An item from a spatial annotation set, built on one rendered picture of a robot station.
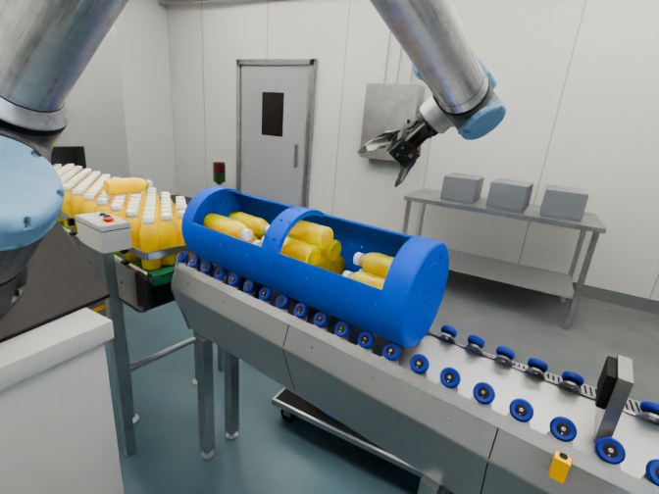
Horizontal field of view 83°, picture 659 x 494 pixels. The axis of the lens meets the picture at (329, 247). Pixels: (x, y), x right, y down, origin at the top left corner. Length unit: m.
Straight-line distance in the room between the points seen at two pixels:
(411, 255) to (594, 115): 3.58
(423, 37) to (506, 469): 0.83
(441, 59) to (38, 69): 0.57
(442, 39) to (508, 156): 3.73
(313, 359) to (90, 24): 0.88
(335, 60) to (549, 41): 2.22
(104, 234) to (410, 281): 1.06
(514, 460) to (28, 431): 0.91
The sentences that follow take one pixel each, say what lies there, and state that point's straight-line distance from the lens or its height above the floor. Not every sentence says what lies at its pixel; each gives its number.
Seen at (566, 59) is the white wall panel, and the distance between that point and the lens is 4.37.
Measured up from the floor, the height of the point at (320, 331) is 0.93.
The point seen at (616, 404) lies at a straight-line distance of 0.94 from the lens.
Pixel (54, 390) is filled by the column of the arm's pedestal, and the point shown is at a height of 1.01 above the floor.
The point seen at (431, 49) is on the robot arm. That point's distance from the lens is 0.62.
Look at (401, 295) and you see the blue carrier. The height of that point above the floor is 1.13.
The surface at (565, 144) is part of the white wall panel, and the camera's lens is 4.32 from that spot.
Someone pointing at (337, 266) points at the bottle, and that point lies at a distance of 1.21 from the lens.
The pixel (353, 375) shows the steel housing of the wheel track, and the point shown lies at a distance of 1.04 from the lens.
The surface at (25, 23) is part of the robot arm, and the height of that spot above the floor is 1.58.
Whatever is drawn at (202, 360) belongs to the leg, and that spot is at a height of 0.53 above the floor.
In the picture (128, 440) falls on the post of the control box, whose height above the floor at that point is 0.09.
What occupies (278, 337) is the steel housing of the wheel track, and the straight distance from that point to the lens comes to 1.17.
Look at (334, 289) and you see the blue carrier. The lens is 0.95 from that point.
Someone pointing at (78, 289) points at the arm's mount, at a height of 1.13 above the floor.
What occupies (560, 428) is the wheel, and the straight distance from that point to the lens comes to 0.92.
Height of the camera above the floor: 1.49
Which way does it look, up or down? 18 degrees down
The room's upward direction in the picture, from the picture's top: 5 degrees clockwise
